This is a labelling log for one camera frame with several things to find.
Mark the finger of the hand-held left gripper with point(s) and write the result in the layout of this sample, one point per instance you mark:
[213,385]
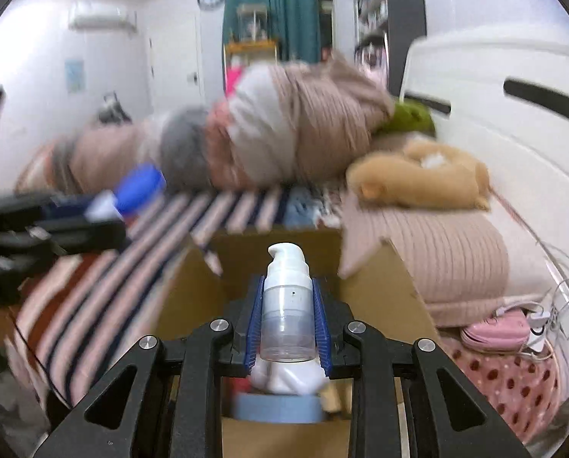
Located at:
[69,209]
[84,237]

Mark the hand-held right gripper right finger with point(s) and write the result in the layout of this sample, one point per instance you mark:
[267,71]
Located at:
[323,331]

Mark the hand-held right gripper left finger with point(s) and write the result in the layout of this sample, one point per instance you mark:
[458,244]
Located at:
[253,329]

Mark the clear white pump bottle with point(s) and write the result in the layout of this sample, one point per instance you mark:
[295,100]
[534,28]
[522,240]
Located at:
[284,315]

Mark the cardboard box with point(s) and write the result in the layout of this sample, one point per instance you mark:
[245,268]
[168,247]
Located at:
[375,296]

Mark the white and blue contact lens case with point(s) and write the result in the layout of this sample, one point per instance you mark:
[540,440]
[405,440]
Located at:
[139,188]

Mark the light blue square box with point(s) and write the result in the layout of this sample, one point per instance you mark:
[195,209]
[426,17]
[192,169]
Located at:
[277,409]

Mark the black trolley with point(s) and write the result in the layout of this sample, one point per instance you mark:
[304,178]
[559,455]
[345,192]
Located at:
[115,107]

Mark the ribbed beige pillow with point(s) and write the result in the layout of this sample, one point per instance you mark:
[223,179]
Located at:
[432,257]

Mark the white air conditioner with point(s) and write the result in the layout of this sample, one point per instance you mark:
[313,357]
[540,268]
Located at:
[100,18]

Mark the pink pouch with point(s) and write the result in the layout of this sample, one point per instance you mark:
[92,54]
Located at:
[494,331]

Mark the tan plush toy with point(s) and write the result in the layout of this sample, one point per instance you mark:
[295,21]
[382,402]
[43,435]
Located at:
[423,181]

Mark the white door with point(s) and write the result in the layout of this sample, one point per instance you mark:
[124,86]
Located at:
[174,62]

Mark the pink polka dot cloth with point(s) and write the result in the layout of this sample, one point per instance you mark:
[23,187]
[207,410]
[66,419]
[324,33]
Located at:
[509,386]

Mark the rolled pink grey duvet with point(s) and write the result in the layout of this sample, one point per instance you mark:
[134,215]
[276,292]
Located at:
[265,124]

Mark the pink gift bag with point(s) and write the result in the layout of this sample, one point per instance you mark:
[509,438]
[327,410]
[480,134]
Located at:
[234,80]

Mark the white charger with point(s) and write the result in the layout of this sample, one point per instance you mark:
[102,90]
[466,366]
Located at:
[538,329]

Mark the green plush toy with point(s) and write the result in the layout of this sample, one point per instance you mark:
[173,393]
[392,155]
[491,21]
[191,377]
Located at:
[408,117]

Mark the yellow shelf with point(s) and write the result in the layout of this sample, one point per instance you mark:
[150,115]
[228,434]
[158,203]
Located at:
[251,47]

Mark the white bed headboard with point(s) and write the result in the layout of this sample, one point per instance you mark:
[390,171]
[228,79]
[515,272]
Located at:
[504,152]

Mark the glass display case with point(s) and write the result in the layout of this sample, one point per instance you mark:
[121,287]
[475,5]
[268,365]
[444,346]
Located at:
[252,24]

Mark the teal curtain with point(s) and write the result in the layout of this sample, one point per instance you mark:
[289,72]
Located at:
[289,14]

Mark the dark bookshelf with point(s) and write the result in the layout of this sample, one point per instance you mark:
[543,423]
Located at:
[399,14]

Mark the light blue wall poster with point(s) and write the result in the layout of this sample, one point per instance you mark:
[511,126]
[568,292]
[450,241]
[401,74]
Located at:
[74,76]

